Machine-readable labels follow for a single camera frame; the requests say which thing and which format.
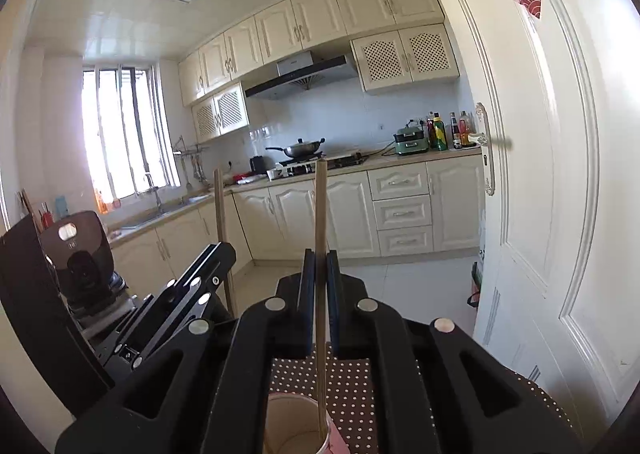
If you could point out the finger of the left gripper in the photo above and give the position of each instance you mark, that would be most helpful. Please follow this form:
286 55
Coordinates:
163 314

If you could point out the cream lower cabinets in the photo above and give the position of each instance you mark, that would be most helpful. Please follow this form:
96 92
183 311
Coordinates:
388 208

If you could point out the pink cylindrical cup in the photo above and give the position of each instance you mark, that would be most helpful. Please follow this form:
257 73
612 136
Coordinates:
292 426

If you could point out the black wok with lid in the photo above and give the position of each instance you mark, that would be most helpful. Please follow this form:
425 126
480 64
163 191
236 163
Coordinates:
301 149

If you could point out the kitchen window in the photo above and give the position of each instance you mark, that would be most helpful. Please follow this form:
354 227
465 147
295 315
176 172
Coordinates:
126 134

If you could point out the cream upper cabinets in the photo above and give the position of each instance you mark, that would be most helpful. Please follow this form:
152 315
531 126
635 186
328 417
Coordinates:
392 42

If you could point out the white panel door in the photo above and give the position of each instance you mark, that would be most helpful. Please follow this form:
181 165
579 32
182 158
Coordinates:
557 96

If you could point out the silver door handle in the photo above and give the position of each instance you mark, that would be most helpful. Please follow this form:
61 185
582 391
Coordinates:
486 144

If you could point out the wooden chopstick eight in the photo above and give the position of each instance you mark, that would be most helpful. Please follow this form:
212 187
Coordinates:
320 299

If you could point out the wall utensil rack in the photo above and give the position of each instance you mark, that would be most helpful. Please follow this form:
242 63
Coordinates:
190 157

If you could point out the black range hood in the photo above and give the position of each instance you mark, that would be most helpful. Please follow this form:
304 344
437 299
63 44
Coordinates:
321 73

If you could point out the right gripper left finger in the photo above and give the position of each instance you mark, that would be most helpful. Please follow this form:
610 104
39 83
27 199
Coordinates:
205 390

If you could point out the cream cabinets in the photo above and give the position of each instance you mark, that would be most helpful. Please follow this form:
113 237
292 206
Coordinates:
392 42
388 208

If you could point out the chrome sink faucet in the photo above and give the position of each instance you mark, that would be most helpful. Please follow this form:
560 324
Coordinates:
156 196

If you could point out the green yellow bottle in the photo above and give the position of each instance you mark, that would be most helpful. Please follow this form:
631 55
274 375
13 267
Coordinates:
440 133

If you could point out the red label bottle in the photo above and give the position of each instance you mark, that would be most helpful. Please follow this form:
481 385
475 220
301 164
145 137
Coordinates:
465 129

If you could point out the dark sauce bottle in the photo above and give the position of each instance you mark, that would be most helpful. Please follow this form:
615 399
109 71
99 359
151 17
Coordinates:
455 135

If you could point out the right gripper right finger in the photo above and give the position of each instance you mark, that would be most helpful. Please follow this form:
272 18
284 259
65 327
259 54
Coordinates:
363 328

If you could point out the green electric cooker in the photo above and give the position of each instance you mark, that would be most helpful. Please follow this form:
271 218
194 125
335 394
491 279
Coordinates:
411 139

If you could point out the black air fryer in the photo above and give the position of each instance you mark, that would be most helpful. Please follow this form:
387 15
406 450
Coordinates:
78 248

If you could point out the brown polka dot tablecloth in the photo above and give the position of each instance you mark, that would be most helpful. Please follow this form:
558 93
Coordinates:
350 398

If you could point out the wooden chopstick one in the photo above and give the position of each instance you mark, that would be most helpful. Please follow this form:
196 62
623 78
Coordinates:
222 236

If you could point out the black electric kettle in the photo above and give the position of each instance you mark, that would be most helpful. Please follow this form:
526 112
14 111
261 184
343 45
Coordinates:
258 165

